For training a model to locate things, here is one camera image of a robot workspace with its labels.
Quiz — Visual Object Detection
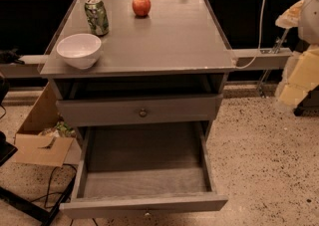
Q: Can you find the grey top drawer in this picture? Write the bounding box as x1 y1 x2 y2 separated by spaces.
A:
57 95 222 126

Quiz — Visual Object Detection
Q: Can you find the green soda can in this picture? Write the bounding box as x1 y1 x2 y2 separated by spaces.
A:
84 0 109 36

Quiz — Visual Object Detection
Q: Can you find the white ceramic bowl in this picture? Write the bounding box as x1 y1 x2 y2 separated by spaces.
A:
57 34 102 70

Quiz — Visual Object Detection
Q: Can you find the grey drawer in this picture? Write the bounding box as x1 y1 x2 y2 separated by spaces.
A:
60 122 228 219
57 95 222 126

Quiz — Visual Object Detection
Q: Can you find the white cable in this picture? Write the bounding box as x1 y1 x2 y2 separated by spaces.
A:
234 0 267 71

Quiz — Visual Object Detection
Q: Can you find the open cardboard box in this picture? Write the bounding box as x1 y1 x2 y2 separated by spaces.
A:
13 85 81 167

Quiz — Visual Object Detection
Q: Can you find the black metal stand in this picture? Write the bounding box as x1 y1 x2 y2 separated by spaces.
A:
0 131 75 226

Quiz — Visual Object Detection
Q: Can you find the black floor cable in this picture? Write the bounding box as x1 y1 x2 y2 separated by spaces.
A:
29 163 78 210

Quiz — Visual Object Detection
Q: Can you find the grey wooden drawer cabinet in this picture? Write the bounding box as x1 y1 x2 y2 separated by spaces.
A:
37 0 237 141

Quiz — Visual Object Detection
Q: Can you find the red apple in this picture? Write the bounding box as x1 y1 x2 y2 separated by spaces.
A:
132 0 152 17

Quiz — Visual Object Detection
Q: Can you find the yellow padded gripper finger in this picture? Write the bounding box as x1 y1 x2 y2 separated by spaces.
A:
275 0 304 29
276 46 319 108

